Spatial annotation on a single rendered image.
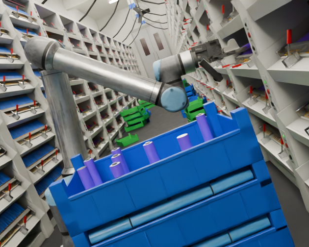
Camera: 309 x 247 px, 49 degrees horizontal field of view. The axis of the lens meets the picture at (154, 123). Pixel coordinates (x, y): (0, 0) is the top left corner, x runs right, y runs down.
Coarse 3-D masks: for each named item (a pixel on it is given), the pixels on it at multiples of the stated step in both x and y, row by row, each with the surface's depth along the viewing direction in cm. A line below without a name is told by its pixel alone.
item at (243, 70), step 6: (234, 54) 172; (240, 54) 170; (228, 60) 172; (234, 60) 172; (252, 60) 113; (228, 66) 173; (240, 66) 150; (246, 66) 138; (234, 72) 165; (240, 72) 150; (246, 72) 137; (252, 72) 126; (258, 72) 116; (258, 78) 124
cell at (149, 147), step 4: (144, 144) 57; (148, 144) 56; (152, 144) 56; (144, 148) 57; (148, 148) 56; (152, 148) 56; (148, 152) 56; (152, 152) 56; (156, 152) 57; (148, 156) 57; (152, 156) 56; (156, 156) 57; (152, 160) 56; (156, 160) 57
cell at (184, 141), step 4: (180, 136) 51; (184, 136) 50; (188, 136) 51; (180, 140) 51; (184, 140) 50; (188, 140) 51; (180, 144) 51; (184, 144) 51; (188, 144) 51; (180, 148) 51; (184, 148) 51
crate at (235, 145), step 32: (192, 128) 67; (224, 128) 64; (96, 160) 67; (128, 160) 67; (160, 160) 48; (192, 160) 48; (224, 160) 48; (256, 160) 49; (64, 192) 47; (96, 192) 47; (128, 192) 48; (160, 192) 48; (96, 224) 48
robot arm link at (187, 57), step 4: (184, 52) 135; (188, 52) 134; (180, 56) 134; (184, 56) 134; (188, 56) 133; (192, 56) 134; (184, 60) 133; (188, 60) 133; (192, 60) 133; (184, 64) 134; (188, 64) 133; (192, 64) 133; (184, 68) 134; (188, 68) 134; (192, 68) 135; (188, 72) 136
